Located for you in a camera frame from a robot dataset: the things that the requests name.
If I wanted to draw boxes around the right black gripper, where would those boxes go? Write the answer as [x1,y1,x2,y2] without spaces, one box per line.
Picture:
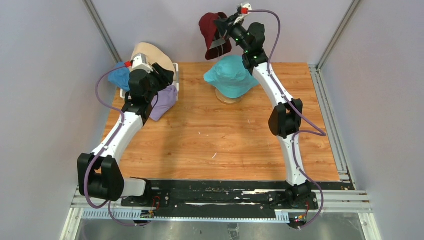
[213,13,251,54]

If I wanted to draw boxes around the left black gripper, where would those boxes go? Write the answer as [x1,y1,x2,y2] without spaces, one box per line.
[144,63,174,102]

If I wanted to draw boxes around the maroon bucket hat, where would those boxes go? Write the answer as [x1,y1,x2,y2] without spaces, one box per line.
[198,12,232,61]

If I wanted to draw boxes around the turquoise bucket hat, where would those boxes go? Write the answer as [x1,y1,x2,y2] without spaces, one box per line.
[203,55,260,99]

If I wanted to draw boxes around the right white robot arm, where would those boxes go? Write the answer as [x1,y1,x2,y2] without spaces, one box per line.
[213,15,319,210]

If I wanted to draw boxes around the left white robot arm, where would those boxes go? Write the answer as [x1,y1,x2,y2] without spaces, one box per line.
[77,61,175,209]

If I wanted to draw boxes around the white perforated basket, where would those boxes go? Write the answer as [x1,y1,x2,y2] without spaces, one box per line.
[119,63,179,103]

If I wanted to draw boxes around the blue hat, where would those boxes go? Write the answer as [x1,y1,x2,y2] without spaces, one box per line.
[107,61,130,92]

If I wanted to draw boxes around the lavender bucket hat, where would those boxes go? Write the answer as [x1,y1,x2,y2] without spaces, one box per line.
[150,85,178,122]

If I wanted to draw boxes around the beige cap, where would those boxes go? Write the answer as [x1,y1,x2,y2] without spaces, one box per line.
[131,42,176,73]

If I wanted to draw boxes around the wooden hat stand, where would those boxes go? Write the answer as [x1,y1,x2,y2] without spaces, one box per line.
[215,88,243,105]

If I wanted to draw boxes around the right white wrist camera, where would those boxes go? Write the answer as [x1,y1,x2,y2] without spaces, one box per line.
[233,2,252,24]

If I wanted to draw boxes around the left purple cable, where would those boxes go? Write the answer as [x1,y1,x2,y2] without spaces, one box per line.
[82,64,154,228]

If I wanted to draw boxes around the purple cable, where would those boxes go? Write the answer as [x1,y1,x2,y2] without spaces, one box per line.
[82,64,154,228]
[246,9,327,230]

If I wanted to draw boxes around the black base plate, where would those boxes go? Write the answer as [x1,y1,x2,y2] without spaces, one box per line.
[121,180,320,219]

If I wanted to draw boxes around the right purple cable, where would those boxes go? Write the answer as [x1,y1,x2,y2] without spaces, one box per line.
[246,9,327,230]

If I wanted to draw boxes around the aluminium frame rails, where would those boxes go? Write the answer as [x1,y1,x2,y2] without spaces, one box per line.
[61,62,379,240]

